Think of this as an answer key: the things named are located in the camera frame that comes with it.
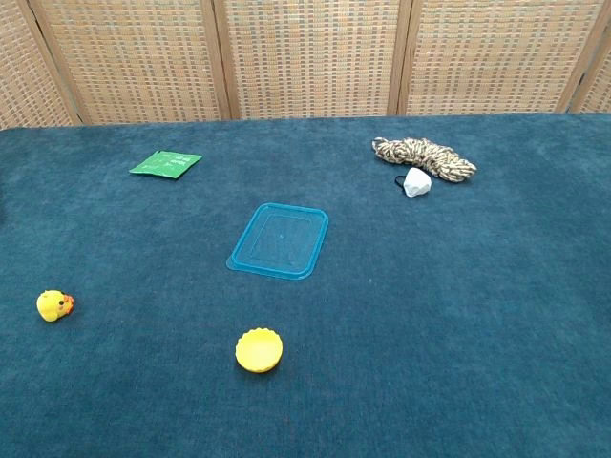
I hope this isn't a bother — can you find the small yellow rubber duck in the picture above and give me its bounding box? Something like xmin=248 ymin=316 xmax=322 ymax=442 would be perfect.
xmin=35 ymin=289 xmax=75 ymax=323

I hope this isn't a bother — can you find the yellow round disc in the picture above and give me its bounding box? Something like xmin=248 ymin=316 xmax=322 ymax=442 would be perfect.
xmin=234 ymin=326 xmax=284 ymax=374

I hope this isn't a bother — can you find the blue transparent plastic lid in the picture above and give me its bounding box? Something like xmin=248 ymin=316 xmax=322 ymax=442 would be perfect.
xmin=225 ymin=201 xmax=330 ymax=281

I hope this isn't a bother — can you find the blue carpet table cover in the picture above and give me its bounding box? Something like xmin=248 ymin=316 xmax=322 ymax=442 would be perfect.
xmin=0 ymin=112 xmax=611 ymax=458

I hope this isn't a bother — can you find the small white pouch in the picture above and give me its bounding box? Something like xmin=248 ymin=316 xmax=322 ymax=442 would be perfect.
xmin=394 ymin=166 xmax=432 ymax=198

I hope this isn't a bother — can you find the green sachet packet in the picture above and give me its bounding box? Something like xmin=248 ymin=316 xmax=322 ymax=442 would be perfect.
xmin=128 ymin=149 xmax=203 ymax=180

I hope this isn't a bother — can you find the woven rattan folding screen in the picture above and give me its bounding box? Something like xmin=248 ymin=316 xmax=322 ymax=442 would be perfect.
xmin=0 ymin=0 xmax=611 ymax=131

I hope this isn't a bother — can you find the bundled beige patterned rope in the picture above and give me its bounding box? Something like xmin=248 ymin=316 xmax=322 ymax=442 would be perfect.
xmin=371 ymin=136 xmax=478 ymax=184

